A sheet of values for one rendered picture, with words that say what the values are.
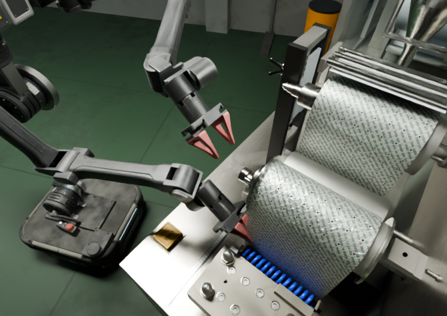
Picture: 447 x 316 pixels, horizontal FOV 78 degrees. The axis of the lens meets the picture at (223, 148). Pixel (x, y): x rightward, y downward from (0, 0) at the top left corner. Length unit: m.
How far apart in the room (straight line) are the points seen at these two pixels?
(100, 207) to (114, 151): 0.75
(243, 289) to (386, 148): 0.48
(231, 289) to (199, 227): 0.28
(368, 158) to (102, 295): 1.67
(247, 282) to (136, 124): 2.14
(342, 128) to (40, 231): 1.77
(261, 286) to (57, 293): 1.51
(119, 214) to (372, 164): 1.50
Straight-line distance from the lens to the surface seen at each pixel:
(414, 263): 0.63
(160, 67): 0.66
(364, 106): 0.68
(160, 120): 2.69
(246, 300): 0.78
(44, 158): 0.96
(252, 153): 1.17
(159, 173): 0.74
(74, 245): 1.88
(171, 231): 0.97
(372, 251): 0.59
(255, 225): 0.70
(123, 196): 1.93
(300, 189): 0.59
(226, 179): 1.08
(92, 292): 2.00
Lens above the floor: 1.79
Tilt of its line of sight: 49 degrees down
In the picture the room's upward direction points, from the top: straight up
